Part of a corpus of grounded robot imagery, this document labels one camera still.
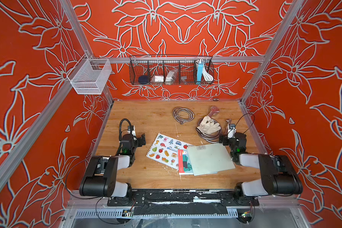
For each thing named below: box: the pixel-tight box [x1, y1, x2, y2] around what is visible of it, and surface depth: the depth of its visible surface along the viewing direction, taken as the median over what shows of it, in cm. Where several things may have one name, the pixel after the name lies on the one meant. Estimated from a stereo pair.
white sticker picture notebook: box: [146, 133, 195, 171], surface depth 92 cm
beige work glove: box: [196, 115, 222, 135], surface depth 103 cm
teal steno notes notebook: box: [178, 149, 194, 176], surface depth 86 cm
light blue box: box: [197, 62, 204, 82], surface depth 89 cm
